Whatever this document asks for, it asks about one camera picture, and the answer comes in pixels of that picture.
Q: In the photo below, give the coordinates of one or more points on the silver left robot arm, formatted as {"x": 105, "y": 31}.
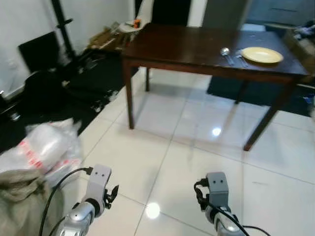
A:
{"x": 78, "y": 216}

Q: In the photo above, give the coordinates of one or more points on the clear plastic bag red print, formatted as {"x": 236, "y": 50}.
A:
{"x": 42, "y": 147}

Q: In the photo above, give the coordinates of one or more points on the beige burlap sack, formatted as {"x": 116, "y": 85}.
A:
{"x": 22, "y": 206}

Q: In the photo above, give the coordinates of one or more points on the dark blue rug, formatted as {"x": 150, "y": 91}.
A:
{"x": 261, "y": 91}

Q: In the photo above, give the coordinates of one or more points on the silver fork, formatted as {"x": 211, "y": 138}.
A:
{"x": 241, "y": 59}

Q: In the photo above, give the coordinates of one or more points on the silver spoon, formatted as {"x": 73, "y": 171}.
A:
{"x": 225, "y": 51}

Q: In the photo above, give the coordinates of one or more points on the dark wooden table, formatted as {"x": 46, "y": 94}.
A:
{"x": 187, "y": 46}

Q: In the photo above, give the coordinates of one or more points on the yellow plate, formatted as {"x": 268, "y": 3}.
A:
{"x": 262, "y": 55}

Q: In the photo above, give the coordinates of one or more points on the low cardboard box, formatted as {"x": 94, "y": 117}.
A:
{"x": 106, "y": 39}

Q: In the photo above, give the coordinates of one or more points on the black flat panel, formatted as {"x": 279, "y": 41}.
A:
{"x": 40, "y": 51}

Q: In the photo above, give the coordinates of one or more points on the tall cardboard box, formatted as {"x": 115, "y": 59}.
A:
{"x": 302, "y": 54}

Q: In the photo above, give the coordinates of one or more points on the orange can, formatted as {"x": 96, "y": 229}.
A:
{"x": 137, "y": 22}

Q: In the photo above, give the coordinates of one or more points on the black tripod stand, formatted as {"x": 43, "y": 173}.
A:
{"x": 63, "y": 24}

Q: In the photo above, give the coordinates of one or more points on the black chair back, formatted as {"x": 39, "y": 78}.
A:
{"x": 171, "y": 12}

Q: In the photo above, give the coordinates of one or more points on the grey cabinet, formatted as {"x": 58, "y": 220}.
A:
{"x": 280, "y": 12}

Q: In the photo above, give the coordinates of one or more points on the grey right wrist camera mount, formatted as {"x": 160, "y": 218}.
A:
{"x": 217, "y": 187}

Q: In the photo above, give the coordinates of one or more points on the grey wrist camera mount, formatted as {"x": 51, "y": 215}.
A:
{"x": 217, "y": 187}
{"x": 98, "y": 179}

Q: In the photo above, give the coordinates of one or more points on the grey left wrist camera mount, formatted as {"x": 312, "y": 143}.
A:
{"x": 98, "y": 179}

